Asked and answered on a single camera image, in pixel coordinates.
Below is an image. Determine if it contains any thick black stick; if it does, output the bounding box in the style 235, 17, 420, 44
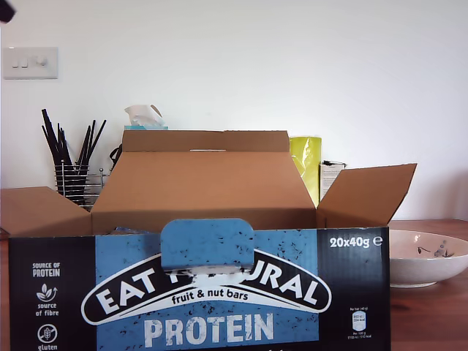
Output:
41, 108, 76, 176

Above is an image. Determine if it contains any white paper tissue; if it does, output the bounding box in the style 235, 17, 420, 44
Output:
124, 104, 165, 127

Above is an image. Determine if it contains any white light switch plate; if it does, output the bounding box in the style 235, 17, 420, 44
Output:
3, 46, 59, 80

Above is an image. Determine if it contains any white labelled small carton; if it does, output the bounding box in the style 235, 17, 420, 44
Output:
320, 160, 347, 201

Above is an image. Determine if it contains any black blue snackbar carton box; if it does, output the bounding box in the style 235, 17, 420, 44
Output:
0, 130, 418, 351

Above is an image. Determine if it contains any yellow-green package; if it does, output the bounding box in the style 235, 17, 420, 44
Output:
290, 136, 322, 204

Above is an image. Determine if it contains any thin black stick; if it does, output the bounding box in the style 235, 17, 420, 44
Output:
80, 118, 108, 167
57, 122, 70, 165
75, 125, 91, 165
78, 118, 97, 165
42, 125, 62, 167

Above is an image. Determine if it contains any white floral ceramic bowl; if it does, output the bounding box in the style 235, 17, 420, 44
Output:
389, 229, 468, 288

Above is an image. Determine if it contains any chrome wire utensil holder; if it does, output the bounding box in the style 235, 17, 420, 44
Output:
54, 163, 110, 213

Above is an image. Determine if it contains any dark brown utensil handle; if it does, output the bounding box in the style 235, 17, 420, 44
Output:
109, 144, 124, 173

